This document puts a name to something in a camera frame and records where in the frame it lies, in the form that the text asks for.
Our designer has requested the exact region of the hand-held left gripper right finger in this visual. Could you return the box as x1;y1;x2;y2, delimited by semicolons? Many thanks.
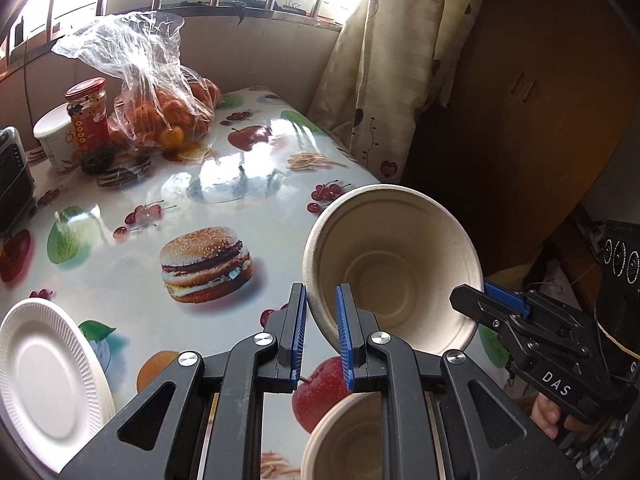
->
334;284;583;480

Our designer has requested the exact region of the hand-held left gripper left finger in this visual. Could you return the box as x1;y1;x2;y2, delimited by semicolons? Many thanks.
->
57;282;308;480

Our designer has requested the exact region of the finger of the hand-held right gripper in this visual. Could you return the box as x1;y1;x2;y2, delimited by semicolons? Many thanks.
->
449;284;532;357
482;280;533;321

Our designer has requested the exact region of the beige paper bowl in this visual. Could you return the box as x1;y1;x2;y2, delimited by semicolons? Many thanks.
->
302;184;485;366
300;391;443;480

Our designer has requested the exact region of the white foam plate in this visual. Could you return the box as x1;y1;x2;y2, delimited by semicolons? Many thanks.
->
0;298;117;477

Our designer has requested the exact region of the person's right forearm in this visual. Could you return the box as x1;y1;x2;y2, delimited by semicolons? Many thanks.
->
555;412;640;480

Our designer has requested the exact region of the person's right hand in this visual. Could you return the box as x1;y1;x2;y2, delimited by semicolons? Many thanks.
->
531;394;593;441

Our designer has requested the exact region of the brown wooden cabinet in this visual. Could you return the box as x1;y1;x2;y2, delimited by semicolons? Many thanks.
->
405;0;636;281

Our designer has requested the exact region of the clear bag of oranges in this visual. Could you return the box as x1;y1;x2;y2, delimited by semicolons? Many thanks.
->
51;11;222;152

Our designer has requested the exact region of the cream patterned curtain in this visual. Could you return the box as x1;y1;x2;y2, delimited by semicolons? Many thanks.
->
306;0;496;186

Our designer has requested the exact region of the red-lidded glass sauce jar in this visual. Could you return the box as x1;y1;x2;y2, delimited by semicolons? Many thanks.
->
65;77;112;176

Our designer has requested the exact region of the white plastic tub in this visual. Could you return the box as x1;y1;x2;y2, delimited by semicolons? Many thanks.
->
33;104;83;170

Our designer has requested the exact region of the grey desktop air cooler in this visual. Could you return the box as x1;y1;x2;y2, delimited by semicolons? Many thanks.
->
0;127;37;233

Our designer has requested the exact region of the metal window grille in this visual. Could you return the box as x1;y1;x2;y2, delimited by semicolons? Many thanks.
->
0;0;381;78

